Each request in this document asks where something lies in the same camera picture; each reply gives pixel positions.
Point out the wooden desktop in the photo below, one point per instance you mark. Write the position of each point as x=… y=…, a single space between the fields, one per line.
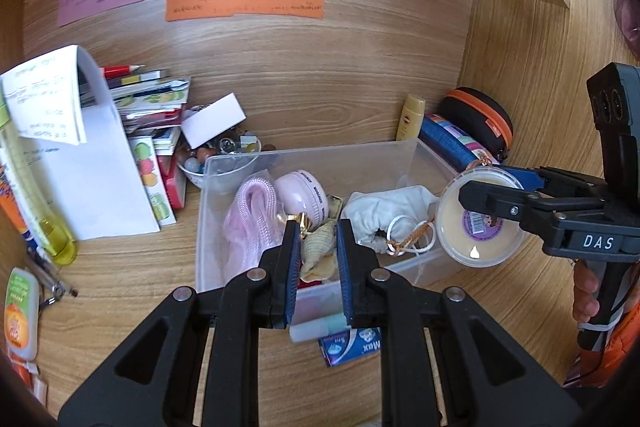
x=125 y=282

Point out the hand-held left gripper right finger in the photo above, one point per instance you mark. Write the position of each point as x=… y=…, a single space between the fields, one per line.
x=345 y=257

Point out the round clear lidded container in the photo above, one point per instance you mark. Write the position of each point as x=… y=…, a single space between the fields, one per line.
x=475 y=242

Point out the pale green white tube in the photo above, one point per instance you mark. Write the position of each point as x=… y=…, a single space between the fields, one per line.
x=315 y=329

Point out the white paper sheet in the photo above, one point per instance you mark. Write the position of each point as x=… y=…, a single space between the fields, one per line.
x=100 y=187

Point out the white rectangular box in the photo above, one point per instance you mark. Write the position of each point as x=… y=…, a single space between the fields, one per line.
x=212 y=119

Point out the brown hair clip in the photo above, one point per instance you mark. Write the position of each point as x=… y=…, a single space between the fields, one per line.
x=270 y=148

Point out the blue white packet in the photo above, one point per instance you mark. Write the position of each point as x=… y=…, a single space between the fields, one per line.
x=350 y=346

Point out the stack of books and booklets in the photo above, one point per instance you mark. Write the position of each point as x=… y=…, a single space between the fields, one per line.
x=150 y=102

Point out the pink round case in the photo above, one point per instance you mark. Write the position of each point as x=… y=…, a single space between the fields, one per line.
x=300 y=194

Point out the bundle of pens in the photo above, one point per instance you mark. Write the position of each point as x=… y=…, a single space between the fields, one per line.
x=50 y=279

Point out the green orange label tube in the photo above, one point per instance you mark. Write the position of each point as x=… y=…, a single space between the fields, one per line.
x=20 y=312

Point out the yellow sunscreen bottle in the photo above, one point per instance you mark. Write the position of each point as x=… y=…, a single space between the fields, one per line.
x=410 y=117

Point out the black case with orange zip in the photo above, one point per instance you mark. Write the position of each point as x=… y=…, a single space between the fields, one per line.
x=475 y=112

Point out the handwritten white paper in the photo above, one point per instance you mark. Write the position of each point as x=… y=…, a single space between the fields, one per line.
x=42 y=97

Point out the person's right hand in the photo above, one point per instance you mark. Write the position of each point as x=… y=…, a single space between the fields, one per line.
x=585 y=297

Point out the beige seashell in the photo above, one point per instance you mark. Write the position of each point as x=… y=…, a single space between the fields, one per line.
x=320 y=247

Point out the red pencil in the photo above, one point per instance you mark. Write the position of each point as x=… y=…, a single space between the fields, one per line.
x=122 y=70

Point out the pink mesh pouch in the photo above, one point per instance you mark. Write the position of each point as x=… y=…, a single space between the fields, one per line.
x=250 y=222

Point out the red book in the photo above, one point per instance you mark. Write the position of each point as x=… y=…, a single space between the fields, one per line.
x=175 y=182

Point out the person's right forearm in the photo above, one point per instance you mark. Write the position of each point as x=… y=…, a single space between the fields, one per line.
x=625 y=337

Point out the white cloth pouch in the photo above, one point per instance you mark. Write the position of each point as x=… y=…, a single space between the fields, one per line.
x=375 y=212

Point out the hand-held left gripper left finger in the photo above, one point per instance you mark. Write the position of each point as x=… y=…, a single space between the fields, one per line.
x=295 y=257

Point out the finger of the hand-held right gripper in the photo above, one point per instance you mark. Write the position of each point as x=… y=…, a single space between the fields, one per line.
x=495 y=202
x=525 y=178

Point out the clear plastic storage box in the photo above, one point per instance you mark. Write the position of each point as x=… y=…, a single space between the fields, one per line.
x=220 y=167

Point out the blue fabric pencil case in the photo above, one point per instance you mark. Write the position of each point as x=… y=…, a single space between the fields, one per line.
x=450 y=142

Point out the cartoon sticker sheet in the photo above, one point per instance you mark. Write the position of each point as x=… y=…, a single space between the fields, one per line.
x=150 y=177

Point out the white ceramic bowl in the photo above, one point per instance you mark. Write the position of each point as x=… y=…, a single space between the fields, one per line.
x=192 y=177

